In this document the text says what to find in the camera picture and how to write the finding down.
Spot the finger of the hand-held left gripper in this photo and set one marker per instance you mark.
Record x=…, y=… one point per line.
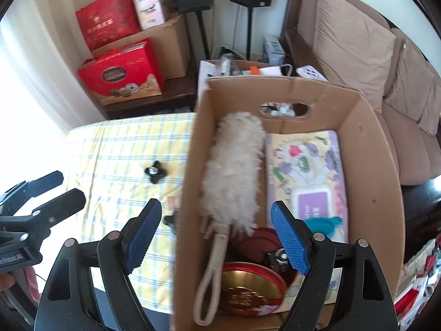
x=55, y=205
x=38, y=184

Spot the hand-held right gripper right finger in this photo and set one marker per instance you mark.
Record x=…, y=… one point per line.
x=289, y=238

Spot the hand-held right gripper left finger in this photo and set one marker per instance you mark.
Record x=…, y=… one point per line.
x=143, y=234

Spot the black fidget spinner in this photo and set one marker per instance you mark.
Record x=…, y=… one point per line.
x=170, y=220
x=277, y=257
x=155, y=171

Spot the teal collapsible funnel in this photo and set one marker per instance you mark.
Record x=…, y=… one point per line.
x=324, y=227

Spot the red round tin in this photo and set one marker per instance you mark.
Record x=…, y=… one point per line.
x=251, y=291

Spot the white fluffy duster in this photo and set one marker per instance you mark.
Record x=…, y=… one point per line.
x=231, y=172

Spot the person's left hand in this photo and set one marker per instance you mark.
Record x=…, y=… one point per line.
x=24, y=282

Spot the dark red round lid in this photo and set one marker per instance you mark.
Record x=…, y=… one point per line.
x=256, y=244

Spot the peach round object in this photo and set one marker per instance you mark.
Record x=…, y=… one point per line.
x=173, y=202

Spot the yellow plaid tablecloth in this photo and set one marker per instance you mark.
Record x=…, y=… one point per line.
x=113, y=158

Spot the floral wet wipes pack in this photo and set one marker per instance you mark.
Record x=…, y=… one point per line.
x=310, y=165

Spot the white sheer curtain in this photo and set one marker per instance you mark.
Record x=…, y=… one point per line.
x=31, y=58

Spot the red and white packages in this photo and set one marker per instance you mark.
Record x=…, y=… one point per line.
x=418, y=282

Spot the red chocolate gift box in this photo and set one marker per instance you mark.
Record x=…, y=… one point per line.
x=120, y=72

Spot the dark wooden low table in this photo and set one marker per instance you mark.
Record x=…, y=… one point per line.
x=172, y=93

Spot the brown sofa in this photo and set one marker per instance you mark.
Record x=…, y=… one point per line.
x=406, y=151

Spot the white power strip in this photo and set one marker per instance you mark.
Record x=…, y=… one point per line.
x=311, y=73

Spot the small cardboard box of clutter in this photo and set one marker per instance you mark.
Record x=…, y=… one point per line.
x=237, y=70

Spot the red box with Chinese text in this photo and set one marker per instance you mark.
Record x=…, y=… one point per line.
x=106, y=17

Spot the large brown cardboard box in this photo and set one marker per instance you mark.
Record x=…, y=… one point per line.
x=172, y=51

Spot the blue and white box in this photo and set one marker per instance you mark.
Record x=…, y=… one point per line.
x=274, y=48

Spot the large tan sofa cushion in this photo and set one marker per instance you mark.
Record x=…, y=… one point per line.
x=351, y=41

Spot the black speaker stand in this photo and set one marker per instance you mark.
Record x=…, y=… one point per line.
x=203, y=34
x=249, y=31

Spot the pink tissue pack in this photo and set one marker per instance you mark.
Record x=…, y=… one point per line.
x=150, y=7

